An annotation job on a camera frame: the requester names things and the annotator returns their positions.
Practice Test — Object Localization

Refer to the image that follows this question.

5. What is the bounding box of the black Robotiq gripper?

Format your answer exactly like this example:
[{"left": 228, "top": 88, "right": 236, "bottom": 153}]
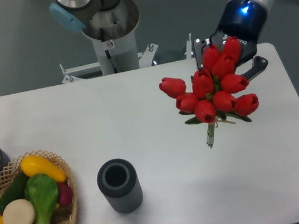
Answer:
[{"left": 193, "top": 0, "right": 274, "bottom": 81}]

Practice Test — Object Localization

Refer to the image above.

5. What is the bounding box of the red tulip bouquet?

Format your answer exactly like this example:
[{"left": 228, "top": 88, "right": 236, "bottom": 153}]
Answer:
[{"left": 159, "top": 37, "right": 259, "bottom": 147}]

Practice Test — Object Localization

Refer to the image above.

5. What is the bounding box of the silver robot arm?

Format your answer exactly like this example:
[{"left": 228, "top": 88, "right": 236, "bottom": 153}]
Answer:
[{"left": 49, "top": 0, "right": 274, "bottom": 80}]

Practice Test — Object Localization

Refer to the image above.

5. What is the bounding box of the dark grey ribbed vase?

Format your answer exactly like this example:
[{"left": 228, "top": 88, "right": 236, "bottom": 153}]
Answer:
[{"left": 97, "top": 158, "right": 143, "bottom": 213}]

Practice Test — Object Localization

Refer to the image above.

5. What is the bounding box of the purple red radish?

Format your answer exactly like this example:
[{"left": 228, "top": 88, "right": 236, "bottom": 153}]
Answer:
[{"left": 57, "top": 183, "right": 73, "bottom": 206}]

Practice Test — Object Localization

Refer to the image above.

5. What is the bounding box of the yellow squash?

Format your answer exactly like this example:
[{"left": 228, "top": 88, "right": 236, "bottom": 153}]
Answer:
[{"left": 20, "top": 155, "right": 67, "bottom": 183}]

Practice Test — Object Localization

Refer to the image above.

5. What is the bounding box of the green bok choy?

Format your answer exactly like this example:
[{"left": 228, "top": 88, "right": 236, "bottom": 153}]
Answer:
[{"left": 25, "top": 173, "right": 58, "bottom": 224}]

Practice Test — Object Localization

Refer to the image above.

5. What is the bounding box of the woven wicker basket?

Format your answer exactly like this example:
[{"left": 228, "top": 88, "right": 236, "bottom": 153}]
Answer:
[{"left": 0, "top": 145, "right": 81, "bottom": 224}]

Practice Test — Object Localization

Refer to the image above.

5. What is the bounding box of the green cucumber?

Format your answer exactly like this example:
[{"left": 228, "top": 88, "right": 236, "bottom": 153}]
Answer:
[{"left": 0, "top": 171, "right": 29, "bottom": 214}]

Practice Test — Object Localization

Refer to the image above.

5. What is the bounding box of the beige round bun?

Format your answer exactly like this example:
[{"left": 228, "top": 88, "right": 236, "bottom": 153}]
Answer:
[{"left": 2, "top": 199, "right": 36, "bottom": 224}]

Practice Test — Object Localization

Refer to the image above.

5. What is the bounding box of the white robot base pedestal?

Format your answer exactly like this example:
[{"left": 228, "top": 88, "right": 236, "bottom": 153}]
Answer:
[{"left": 50, "top": 0, "right": 199, "bottom": 85}]

